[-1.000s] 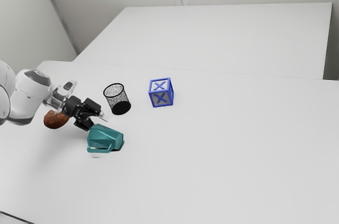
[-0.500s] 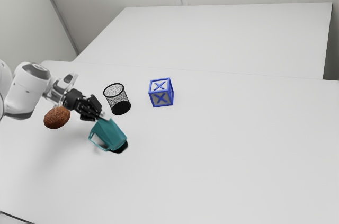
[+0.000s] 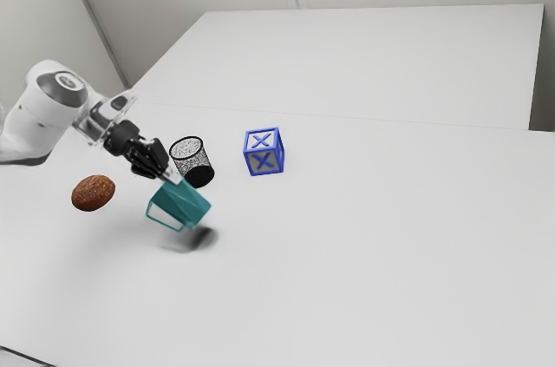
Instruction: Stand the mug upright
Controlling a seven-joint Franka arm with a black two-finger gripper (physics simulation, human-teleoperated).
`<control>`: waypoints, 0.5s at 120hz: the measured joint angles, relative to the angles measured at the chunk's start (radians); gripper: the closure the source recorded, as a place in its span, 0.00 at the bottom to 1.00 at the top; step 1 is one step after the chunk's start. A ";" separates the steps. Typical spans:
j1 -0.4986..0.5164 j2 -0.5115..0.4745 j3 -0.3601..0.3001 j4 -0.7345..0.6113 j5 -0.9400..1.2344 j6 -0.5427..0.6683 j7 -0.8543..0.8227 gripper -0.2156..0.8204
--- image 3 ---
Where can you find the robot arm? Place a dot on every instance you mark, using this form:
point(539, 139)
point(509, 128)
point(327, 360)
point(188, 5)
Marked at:
point(39, 119)

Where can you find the blue letter block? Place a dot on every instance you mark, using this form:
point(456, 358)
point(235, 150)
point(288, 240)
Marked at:
point(263, 151)

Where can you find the teal faceted mug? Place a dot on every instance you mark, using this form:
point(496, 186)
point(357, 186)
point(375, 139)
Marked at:
point(182, 207)

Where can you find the black mesh pen holder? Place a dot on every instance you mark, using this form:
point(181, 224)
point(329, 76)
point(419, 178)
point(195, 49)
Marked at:
point(193, 161)

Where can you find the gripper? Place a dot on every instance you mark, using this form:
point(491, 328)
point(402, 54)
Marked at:
point(130, 146)

